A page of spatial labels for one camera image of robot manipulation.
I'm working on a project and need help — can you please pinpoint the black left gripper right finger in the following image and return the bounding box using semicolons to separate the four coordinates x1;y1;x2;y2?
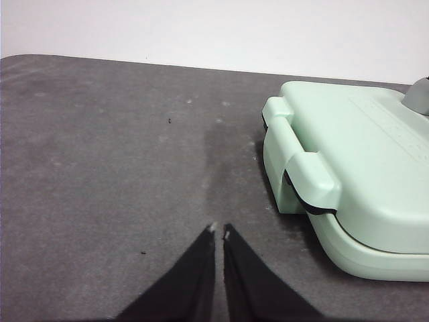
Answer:
221;223;324;322

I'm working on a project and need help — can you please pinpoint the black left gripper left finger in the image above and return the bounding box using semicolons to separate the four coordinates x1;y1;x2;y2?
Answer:
115;221;218;322

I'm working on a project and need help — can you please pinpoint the mint green breakfast machine base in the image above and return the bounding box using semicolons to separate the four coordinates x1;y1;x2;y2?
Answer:
262;113;429;282

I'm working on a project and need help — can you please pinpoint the mint green griddle cover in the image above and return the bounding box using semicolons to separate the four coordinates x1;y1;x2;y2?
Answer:
261;80;429;254

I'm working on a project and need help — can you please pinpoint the chrome griddle cover handle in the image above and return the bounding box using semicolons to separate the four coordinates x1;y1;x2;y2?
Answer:
402;75;429;115

